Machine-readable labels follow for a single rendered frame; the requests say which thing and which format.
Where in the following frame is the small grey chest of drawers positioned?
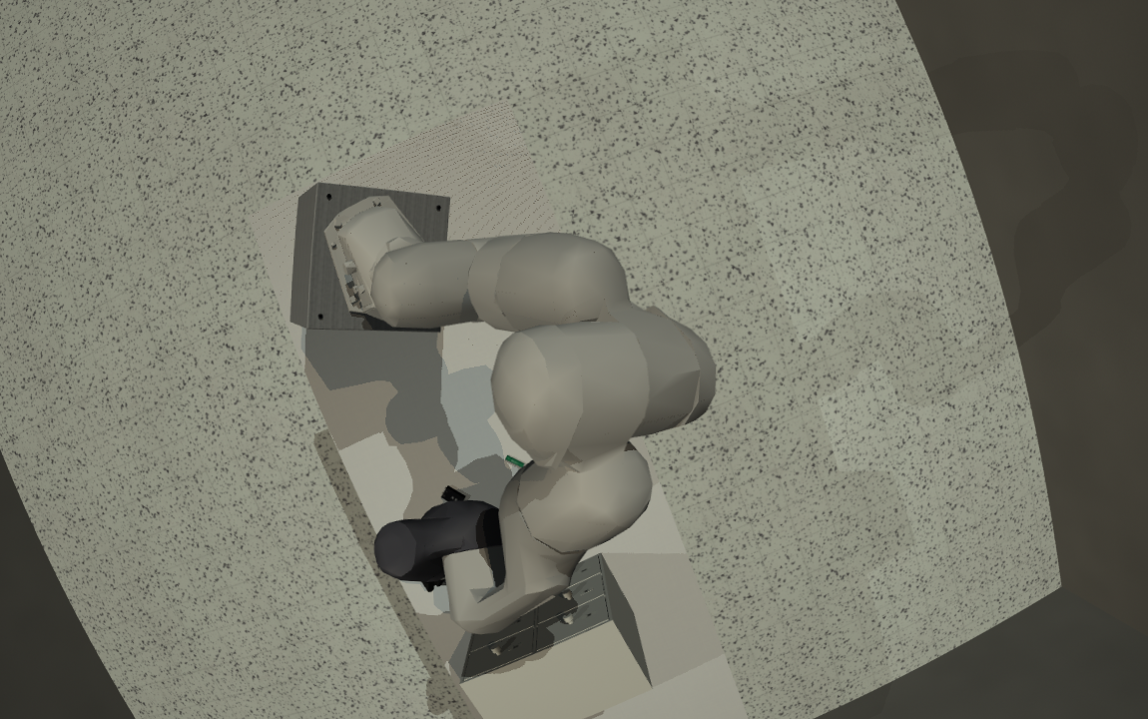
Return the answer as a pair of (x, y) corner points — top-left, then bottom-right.
(459, 552), (653, 719)

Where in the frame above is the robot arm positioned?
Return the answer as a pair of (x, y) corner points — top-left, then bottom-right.
(324, 196), (716, 634)

